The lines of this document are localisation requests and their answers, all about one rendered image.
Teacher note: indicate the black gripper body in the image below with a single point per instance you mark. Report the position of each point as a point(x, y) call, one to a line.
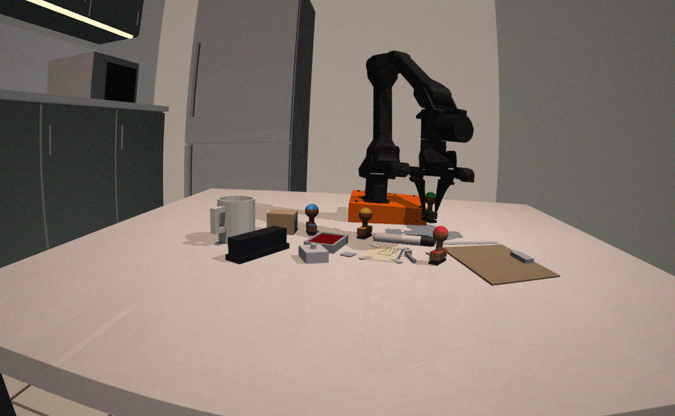
point(402, 169)

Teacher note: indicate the brown stamp with blue ball handle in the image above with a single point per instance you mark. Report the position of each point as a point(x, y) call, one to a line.
point(311, 211)

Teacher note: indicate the red rubber stamp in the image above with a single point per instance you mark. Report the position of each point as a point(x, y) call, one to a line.
point(437, 256)

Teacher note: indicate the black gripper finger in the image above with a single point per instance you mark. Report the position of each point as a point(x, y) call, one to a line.
point(420, 184)
point(441, 189)

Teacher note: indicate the grey mug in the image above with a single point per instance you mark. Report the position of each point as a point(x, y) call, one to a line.
point(234, 215)

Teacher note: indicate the brown rubber stamp with yellow ball handle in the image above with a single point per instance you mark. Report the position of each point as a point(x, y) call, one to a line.
point(365, 230)

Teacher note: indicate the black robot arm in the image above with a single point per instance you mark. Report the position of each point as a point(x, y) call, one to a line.
point(440, 120)

